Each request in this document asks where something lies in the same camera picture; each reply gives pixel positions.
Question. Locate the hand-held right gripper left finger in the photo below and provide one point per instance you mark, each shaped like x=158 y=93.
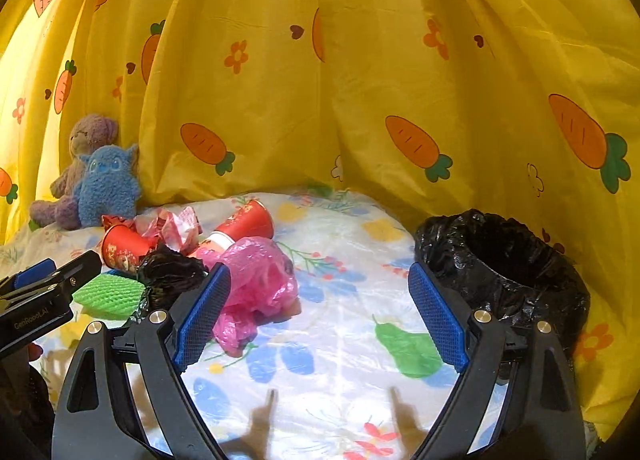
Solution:
x=202 y=315

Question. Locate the black bin bag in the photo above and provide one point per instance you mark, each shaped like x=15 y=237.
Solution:
x=525 y=290

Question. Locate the red paper cup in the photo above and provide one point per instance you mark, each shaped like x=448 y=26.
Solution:
x=245 y=225
x=122 y=245

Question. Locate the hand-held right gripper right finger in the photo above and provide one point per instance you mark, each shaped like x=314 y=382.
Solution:
x=437 y=315

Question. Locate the floral print bed sheet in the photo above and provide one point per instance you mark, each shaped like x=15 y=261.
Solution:
x=325 y=340

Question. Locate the blue plush toy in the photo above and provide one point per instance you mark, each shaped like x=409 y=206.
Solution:
x=107 y=185

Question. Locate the pink plastic bag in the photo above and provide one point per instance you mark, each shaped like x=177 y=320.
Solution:
x=260 y=275

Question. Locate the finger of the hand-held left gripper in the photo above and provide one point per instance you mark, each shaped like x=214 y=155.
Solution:
x=35 y=272
x=80 y=267

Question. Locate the green foam fruit net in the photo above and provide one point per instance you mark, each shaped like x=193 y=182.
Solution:
x=107 y=295

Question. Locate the crumpled black plastic bag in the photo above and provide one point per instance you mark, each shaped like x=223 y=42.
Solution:
x=170 y=270

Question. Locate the purple teddy bear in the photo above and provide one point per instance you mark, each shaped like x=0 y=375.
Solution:
x=85 y=140

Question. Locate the yellow carrot print curtain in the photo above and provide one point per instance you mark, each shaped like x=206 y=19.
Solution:
x=350 y=65

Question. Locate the person's left forearm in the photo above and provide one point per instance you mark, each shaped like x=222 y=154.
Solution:
x=22 y=410

